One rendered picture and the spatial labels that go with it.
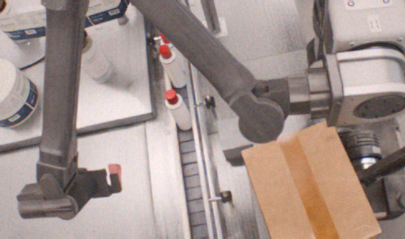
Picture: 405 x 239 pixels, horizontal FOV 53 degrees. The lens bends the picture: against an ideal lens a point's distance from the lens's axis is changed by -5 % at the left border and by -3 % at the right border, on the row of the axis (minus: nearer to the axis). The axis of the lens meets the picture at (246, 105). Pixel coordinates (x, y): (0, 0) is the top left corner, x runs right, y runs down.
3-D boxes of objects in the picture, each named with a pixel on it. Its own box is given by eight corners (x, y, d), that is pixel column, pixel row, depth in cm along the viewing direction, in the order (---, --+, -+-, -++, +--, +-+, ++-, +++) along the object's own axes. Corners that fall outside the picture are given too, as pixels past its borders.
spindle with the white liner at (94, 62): (90, 65, 147) (49, 13, 121) (113, 60, 147) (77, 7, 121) (90, 85, 143) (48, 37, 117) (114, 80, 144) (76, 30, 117)
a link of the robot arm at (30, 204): (53, 177, 73) (70, 152, 81) (-3, 181, 73) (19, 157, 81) (73, 227, 78) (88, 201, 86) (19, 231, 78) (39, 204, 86)
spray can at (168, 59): (171, 76, 142) (154, 43, 124) (186, 74, 142) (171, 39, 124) (173, 90, 140) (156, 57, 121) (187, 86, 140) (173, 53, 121)
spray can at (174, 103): (177, 118, 135) (159, 88, 116) (192, 114, 135) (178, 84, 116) (179, 132, 133) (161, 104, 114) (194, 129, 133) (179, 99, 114)
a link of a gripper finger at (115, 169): (98, 155, 98) (82, 170, 89) (126, 153, 97) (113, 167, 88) (104, 182, 99) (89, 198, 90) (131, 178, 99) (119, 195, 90)
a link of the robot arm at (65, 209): (79, 221, 78) (71, 195, 77) (46, 223, 79) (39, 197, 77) (92, 206, 85) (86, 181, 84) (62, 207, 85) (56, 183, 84)
